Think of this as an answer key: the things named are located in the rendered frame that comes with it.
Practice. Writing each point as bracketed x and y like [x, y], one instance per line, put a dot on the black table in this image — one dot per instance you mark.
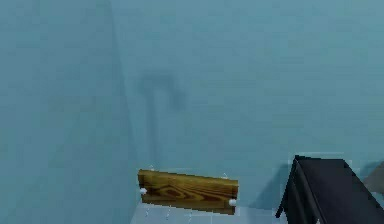
[330, 191]

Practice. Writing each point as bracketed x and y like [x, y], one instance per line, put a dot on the wooden wall coatrack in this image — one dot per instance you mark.
[186, 190]

